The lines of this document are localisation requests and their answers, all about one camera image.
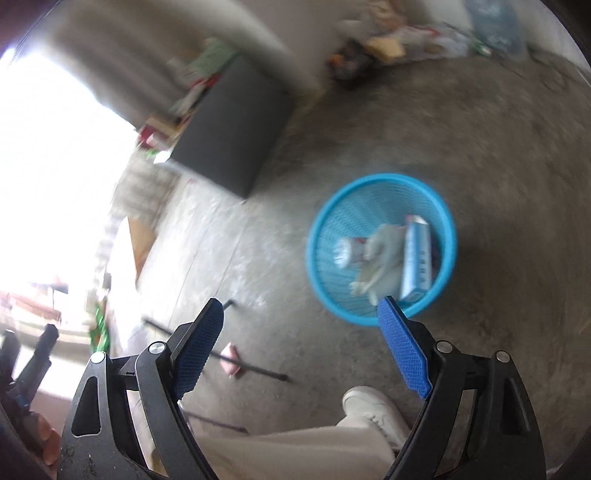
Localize person's beige trousers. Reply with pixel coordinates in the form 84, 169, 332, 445
152, 415, 398, 480

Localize white plastic bottle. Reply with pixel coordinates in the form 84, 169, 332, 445
333, 236, 370, 269

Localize blue mesh wastebasket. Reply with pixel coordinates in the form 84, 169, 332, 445
307, 173, 458, 328

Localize red container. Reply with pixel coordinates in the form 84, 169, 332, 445
139, 124, 163, 149

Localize tan paper bag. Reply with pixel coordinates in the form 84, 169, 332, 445
365, 36, 404, 62

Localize dark basket with clutter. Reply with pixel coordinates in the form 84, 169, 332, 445
325, 39, 375, 82

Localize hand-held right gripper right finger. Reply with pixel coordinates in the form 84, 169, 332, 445
378, 295, 546, 480

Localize pile of clear plastic bags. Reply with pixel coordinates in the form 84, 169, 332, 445
397, 23, 481, 59

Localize person's left hand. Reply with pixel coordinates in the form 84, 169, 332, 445
34, 414, 61, 465

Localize green and white box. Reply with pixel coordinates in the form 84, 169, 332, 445
189, 39, 241, 80

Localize blue and white carton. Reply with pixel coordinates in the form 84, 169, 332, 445
399, 215, 432, 301

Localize small pink block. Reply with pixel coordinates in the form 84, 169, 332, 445
219, 344, 244, 378

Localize grey cabinet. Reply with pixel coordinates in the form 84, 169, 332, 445
168, 55, 296, 199

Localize large clear water jug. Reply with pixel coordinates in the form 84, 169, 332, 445
466, 0, 527, 56

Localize person's white shoe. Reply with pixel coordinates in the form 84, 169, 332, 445
342, 387, 411, 450

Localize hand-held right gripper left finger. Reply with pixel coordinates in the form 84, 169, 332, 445
58, 298, 225, 480

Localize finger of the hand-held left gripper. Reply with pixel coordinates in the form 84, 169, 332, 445
16, 324, 59, 393
0, 330, 20, 384

